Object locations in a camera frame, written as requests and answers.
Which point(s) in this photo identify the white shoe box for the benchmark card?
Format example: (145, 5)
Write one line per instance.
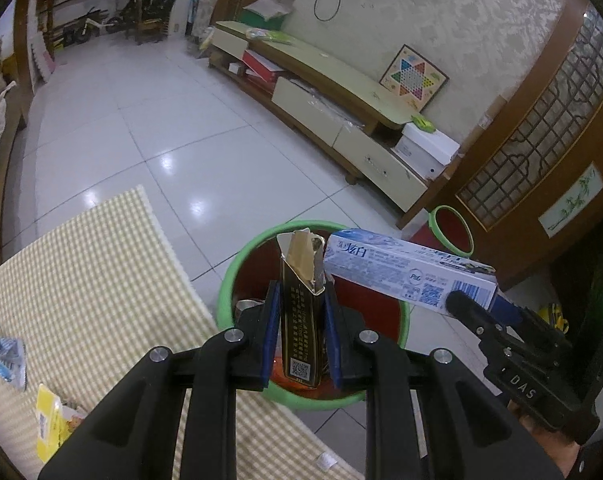
(426, 150)

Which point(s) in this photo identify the white balance bike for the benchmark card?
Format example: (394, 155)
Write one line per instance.
(93, 27)

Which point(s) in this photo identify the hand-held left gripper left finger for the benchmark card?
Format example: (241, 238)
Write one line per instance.
(269, 340)

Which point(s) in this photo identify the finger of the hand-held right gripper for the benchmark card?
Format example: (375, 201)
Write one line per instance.
(514, 315)
(474, 317)

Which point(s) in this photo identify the large green bin red inside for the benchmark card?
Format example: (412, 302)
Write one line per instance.
(376, 310)

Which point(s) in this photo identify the small white paper tag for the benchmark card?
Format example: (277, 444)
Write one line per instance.
(327, 461)

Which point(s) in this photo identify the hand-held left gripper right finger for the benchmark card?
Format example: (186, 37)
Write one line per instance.
(331, 345)

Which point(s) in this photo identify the small green packet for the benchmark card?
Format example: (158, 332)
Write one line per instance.
(422, 122)

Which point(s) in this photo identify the black gold carton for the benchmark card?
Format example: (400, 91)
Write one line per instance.
(301, 325)

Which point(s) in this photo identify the red flat box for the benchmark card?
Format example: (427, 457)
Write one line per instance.
(259, 65)

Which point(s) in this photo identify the white blue toothpaste box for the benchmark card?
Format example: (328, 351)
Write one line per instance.
(396, 270)

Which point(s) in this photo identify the beige television stand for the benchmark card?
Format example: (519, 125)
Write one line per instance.
(331, 90)

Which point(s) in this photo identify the wooden lattice door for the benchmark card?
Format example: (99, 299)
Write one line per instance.
(546, 140)

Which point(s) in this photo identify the blue silver wrapper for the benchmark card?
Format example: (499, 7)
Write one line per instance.
(3, 355)

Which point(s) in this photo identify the open cardboard box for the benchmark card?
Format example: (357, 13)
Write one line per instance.
(269, 7)

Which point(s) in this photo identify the yellow printed packet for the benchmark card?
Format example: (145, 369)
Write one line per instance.
(51, 420)

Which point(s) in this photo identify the small green bin red inside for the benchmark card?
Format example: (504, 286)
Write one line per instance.
(449, 230)

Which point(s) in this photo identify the yellow bag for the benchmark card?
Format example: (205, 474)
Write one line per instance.
(554, 317)

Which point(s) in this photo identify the star checkers board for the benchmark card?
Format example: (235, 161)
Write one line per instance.
(414, 77)

